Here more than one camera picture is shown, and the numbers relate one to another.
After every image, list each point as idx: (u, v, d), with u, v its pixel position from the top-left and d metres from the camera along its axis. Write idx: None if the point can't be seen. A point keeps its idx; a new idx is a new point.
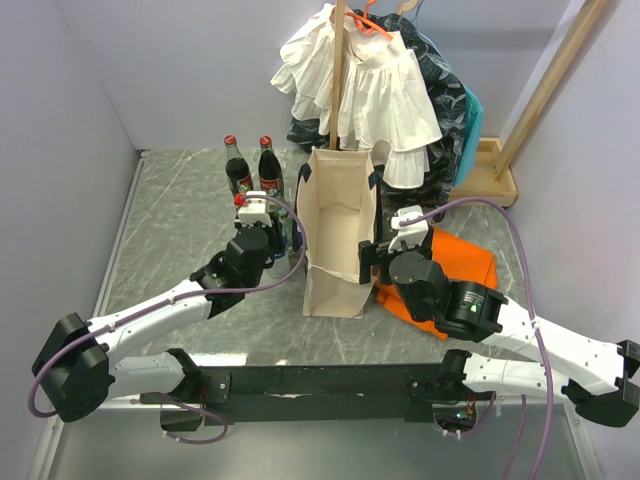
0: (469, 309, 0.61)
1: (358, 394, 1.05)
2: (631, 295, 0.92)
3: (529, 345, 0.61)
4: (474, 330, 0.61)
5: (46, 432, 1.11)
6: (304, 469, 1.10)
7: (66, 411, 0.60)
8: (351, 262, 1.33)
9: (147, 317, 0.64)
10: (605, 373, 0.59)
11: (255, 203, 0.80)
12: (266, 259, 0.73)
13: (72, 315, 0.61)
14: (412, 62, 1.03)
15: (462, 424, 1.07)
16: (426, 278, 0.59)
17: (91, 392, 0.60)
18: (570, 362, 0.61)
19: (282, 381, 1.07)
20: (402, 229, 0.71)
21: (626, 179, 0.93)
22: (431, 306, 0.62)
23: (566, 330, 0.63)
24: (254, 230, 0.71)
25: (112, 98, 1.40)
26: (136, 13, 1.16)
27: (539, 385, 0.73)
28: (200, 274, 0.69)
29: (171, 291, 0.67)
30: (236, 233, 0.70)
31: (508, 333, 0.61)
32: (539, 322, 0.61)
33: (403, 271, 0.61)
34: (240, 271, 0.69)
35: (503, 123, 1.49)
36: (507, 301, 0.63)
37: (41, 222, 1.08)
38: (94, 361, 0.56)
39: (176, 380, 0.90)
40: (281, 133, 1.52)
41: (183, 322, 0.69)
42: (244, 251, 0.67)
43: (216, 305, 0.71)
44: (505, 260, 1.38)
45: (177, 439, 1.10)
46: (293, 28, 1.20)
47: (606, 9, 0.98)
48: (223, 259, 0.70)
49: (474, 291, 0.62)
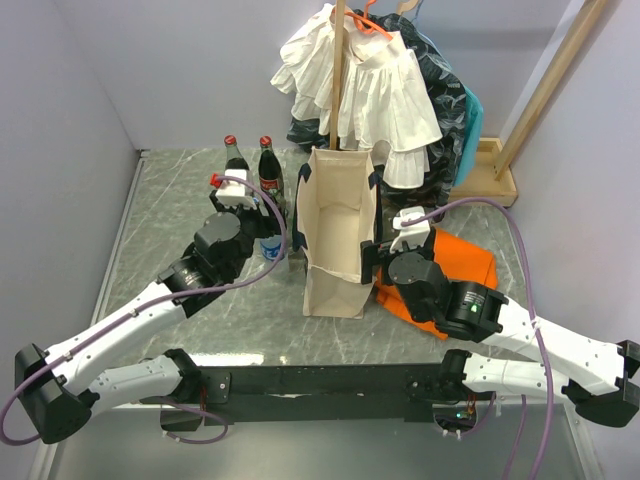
0: (470, 309, 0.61)
1: (358, 394, 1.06)
2: (631, 295, 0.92)
3: (529, 345, 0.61)
4: (475, 330, 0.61)
5: None
6: (304, 469, 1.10)
7: (50, 436, 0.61)
8: (351, 261, 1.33)
9: (110, 337, 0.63)
10: (605, 373, 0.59)
11: (233, 186, 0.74)
12: (245, 250, 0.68)
13: (31, 347, 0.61)
14: (412, 62, 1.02)
15: (462, 424, 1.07)
16: (426, 278, 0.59)
17: (68, 415, 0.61)
18: (570, 362, 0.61)
19: (282, 381, 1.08)
20: (404, 229, 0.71)
21: (626, 178, 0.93)
22: (431, 306, 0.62)
23: (567, 330, 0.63)
24: (224, 217, 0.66)
25: (112, 97, 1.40)
26: (136, 14, 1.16)
27: (539, 385, 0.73)
28: (173, 271, 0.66)
29: (135, 303, 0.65)
30: (205, 223, 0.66)
31: (509, 333, 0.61)
32: (539, 322, 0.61)
33: (402, 271, 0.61)
34: (213, 264, 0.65)
35: (503, 123, 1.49)
36: (508, 301, 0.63)
37: (41, 223, 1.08)
38: (53, 396, 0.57)
39: (172, 385, 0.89)
40: (281, 133, 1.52)
41: (157, 330, 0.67)
42: (213, 244, 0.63)
43: (191, 302, 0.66)
44: (505, 260, 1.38)
45: (177, 439, 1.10)
46: (293, 28, 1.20)
47: (606, 9, 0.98)
48: (196, 252, 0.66)
49: (474, 291, 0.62)
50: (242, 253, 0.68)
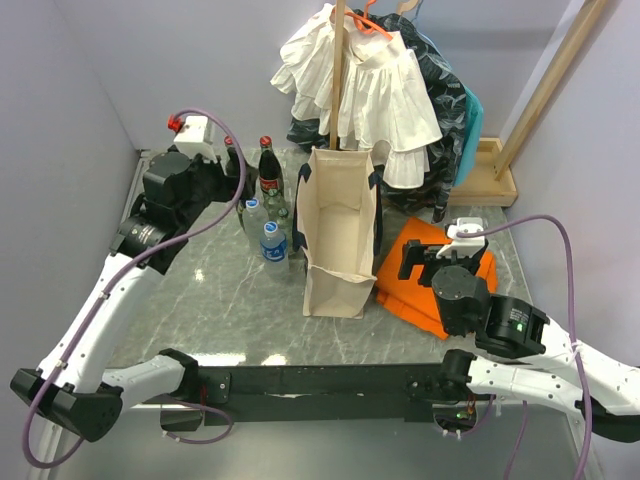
0: (514, 328, 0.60)
1: (358, 394, 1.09)
2: (630, 296, 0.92)
3: (567, 366, 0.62)
4: (517, 348, 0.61)
5: (47, 432, 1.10)
6: (304, 469, 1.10)
7: (92, 435, 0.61)
8: (351, 262, 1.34)
9: (95, 326, 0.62)
10: (635, 398, 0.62)
11: (192, 129, 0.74)
12: (193, 191, 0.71)
13: (20, 372, 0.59)
14: (412, 62, 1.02)
15: (462, 424, 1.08)
16: (473, 295, 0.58)
17: (98, 410, 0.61)
18: (604, 384, 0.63)
19: (282, 381, 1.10)
20: (459, 239, 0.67)
21: (626, 178, 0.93)
22: (473, 322, 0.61)
23: (600, 352, 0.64)
24: (168, 158, 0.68)
25: (111, 96, 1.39)
26: (137, 13, 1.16)
27: (550, 396, 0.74)
28: (127, 230, 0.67)
29: (100, 285, 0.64)
30: (151, 166, 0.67)
31: (552, 354, 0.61)
32: (579, 345, 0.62)
33: (448, 286, 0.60)
34: (169, 206, 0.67)
35: (502, 123, 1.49)
36: (549, 322, 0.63)
37: (41, 224, 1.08)
38: (70, 404, 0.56)
39: (178, 380, 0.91)
40: (281, 133, 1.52)
41: (139, 298, 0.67)
42: (166, 181, 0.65)
43: (158, 260, 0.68)
44: (505, 260, 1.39)
45: (177, 439, 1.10)
46: (294, 28, 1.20)
47: (606, 9, 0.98)
48: (147, 201, 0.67)
49: (518, 309, 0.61)
50: (192, 200, 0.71)
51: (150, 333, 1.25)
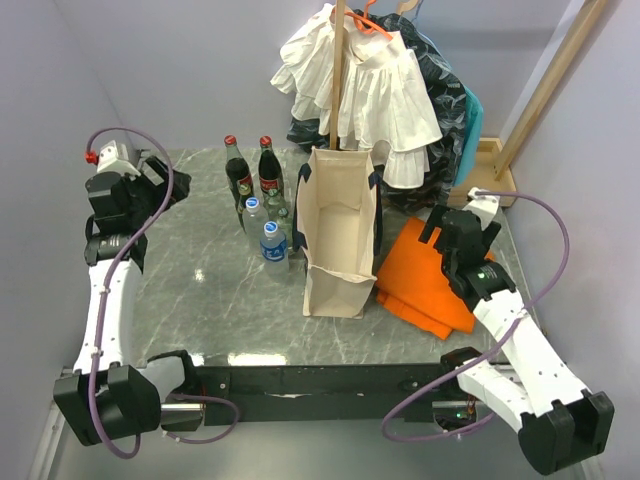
0: (478, 273, 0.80)
1: (359, 394, 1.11)
2: (630, 297, 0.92)
3: (501, 326, 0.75)
4: (470, 287, 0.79)
5: (46, 432, 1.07)
6: (303, 469, 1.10)
7: (151, 418, 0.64)
8: (351, 262, 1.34)
9: (112, 312, 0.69)
10: (548, 387, 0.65)
11: (106, 153, 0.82)
12: (133, 196, 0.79)
13: (58, 384, 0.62)
14: (412, 62, 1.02)
15: (462, 424, 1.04)
16: (465, 229, 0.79)
17: (148, 393, 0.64)
18: (529, 364, 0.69)
19: (282, 380, 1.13)
20: (479, 197, 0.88)
21: (627, 179, 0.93)
22: (453, 254, 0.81)
23: (548, 346, 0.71)
24: (100, 175, 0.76)
25: (110, 95, 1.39)
26: (136, 13, 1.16)
27: (508, 401, 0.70)
28: (95, 249, 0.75)
29: (97, 287, 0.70)
30: (87, 186, 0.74)
31: (494, 307, 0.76)
32: (523, 315, 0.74)
33: (456, 217, 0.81)
34: (119, 213, 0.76)
35: (502, 123, 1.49)
36: (514, 291, 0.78)
37: (40, 224, 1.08)
38: (126, 376, 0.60)
39: (182, 370, 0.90)
40: (281, 133, 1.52)
41: (133, 288, 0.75)
42: (110, 191, 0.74)
43: (136, 257, 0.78)
44: (505, 260, 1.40)
45: (176, 440, 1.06)
46: (293, 28, 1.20)
47: (606, 10, 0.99)
48: (97, 218, 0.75)
49: (493, 269, 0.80)
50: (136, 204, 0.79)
51: (150, 333, 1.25)
